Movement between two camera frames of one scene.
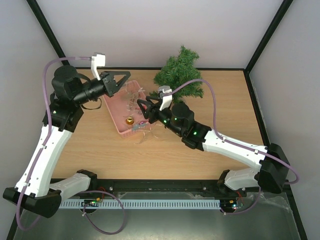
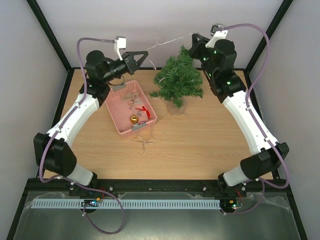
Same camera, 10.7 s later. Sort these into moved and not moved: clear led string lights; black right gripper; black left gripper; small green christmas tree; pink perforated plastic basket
Moved: black left gripper; clear led string lights; black right gripper
Not moved: pink perforated plastic basket; small green christmas tree
